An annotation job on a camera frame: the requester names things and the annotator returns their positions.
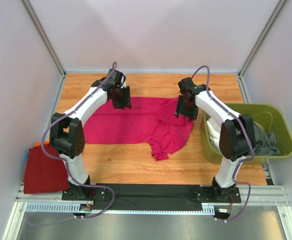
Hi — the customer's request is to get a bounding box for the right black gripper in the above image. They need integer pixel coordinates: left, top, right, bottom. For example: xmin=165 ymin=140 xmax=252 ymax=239
xmin=174 ymin=95 xmax=198 ymax=123

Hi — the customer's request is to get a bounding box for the pink t-shirt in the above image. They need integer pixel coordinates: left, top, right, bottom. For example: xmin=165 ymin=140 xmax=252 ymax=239
xmin=83 ymin=96 xmax=193 ymax=161

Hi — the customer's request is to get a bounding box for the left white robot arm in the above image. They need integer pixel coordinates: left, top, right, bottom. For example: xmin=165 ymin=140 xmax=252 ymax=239
xmin=49 ymin=68 xmax=131 ymax=201

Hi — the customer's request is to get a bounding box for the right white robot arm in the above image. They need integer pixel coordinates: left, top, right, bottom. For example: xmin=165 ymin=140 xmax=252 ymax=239
xmin=175 ymin=77 xmax=255 ymax=203

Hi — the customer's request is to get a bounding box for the white t-shirt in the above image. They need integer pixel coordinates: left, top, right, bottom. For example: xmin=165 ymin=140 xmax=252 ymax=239
xmin=206 ymin=117 xmax=221 ymax=153

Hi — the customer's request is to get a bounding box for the olive green plastic bin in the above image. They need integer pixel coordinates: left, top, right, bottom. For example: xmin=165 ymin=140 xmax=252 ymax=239
xmin=199 ymin=103 xmax=292 ymax=165

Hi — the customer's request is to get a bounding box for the grey t-shirt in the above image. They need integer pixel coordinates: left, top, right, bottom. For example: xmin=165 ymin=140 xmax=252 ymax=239
xmin=254 ymin=123 xmax=281 ymax=156

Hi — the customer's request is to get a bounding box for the orange folded t-shirt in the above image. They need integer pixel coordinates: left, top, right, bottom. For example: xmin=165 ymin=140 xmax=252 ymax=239
xmin=34 ymin=141 xmax=49 ymax=147

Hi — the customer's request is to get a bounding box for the dark red folded t-shirt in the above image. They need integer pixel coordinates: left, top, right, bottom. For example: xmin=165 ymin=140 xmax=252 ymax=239
xmin=24 ymin=144 xmax=69 ymax=194

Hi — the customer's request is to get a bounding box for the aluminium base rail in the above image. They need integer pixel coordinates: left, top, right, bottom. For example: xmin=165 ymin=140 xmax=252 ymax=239
xmin=3 ymin=178 xmax=292 ymax=240

